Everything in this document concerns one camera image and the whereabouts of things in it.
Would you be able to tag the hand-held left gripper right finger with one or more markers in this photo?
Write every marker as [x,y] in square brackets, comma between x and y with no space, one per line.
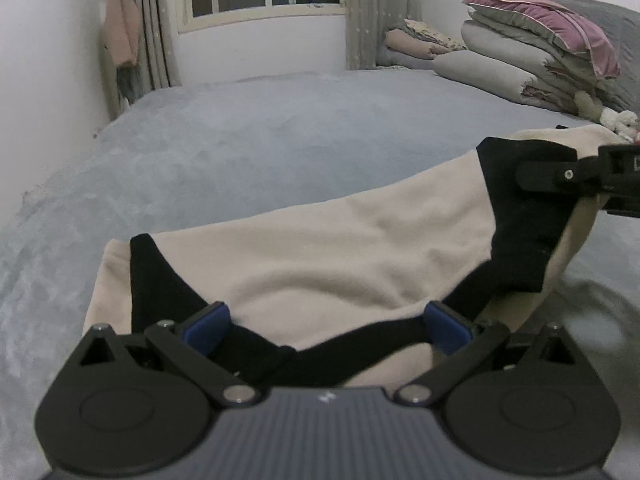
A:
[445,328]

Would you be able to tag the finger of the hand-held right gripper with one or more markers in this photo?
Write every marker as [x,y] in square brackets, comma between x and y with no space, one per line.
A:
[545,176]

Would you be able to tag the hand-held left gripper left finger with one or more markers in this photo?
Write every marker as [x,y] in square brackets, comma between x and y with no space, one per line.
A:
[207,330]

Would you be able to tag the cream sweatshirt with black sleeves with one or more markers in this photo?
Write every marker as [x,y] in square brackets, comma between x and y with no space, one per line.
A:
[350,250]

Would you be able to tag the rolled grey quilt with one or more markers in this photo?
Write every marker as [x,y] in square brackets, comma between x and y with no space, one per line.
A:
[480,74]

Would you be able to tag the folded grey quilt stack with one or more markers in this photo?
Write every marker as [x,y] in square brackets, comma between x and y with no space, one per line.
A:
[505,42]

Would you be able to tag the grey quilted headboard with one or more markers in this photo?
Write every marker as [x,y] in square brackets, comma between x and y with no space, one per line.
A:
[622,35]

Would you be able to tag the pink pillow with piping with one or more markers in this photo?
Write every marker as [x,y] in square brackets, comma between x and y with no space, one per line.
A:
[555,20]

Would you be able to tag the folded grey blanket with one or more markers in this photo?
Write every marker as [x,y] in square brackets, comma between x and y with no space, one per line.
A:
[400,61]

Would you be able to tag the folded pink blanket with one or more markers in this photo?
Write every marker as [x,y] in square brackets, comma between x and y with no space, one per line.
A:
[410,45]

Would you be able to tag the grey-blue bed blanket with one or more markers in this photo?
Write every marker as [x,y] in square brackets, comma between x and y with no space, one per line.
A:
[225,140]

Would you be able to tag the wide beige dotted curtain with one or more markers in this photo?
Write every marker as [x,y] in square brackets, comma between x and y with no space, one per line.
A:
[380,10]

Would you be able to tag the grey hanging garment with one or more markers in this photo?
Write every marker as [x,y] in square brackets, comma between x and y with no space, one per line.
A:
[127,82]

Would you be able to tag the narrow beige dotted curtain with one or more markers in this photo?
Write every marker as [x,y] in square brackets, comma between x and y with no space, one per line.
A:
[150,25]

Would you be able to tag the pink hanging garment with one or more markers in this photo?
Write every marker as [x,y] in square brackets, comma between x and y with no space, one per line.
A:
[122,27]

